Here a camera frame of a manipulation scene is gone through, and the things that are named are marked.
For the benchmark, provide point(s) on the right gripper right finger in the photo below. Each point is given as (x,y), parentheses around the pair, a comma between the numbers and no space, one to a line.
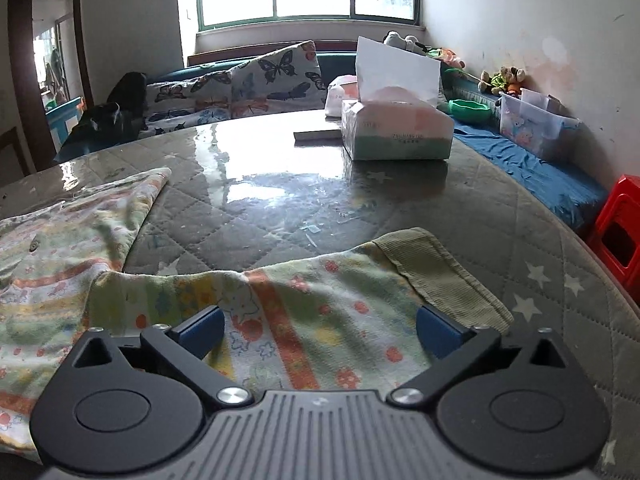
(514,406)

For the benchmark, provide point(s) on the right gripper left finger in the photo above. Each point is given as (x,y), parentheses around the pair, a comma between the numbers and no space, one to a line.
(119,405)

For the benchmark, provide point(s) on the patterned green children's shirt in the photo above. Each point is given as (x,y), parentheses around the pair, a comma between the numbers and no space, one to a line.
(340,321)

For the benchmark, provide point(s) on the red plastic stool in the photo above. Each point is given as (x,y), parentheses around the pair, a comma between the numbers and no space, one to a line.
(615,237)

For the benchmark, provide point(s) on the blue sofa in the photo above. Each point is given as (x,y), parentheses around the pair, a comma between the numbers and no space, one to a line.
(570,194)

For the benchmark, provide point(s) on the grey quilted star tablecloth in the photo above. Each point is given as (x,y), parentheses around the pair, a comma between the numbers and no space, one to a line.
(243,194)

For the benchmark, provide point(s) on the clear storage box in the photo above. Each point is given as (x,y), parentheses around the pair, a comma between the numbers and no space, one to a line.
(535,122)

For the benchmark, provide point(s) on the black bag on sofa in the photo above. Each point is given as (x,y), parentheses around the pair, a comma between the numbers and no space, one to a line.
(119,119)

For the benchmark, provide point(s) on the blue white cabinet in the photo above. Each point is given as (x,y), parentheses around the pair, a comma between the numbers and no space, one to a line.
(62,119)

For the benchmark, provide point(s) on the green bowl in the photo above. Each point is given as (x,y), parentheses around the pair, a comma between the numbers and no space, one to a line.
(470,112)

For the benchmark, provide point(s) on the left butterfly pillow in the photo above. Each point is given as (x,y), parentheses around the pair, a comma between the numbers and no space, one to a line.
(176,105)

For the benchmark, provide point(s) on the butterfly pillow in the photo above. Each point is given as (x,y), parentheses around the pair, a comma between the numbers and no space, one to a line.
(176,105)
(282,81)

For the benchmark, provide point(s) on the small plush toys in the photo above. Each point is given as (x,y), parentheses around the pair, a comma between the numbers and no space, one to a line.
(508,80)

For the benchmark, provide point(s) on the right butterfly pillow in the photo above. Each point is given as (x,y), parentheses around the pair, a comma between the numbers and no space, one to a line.
(282,81)

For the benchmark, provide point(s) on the white plush toy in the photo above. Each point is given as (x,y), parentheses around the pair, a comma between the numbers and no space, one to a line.
(408,43)

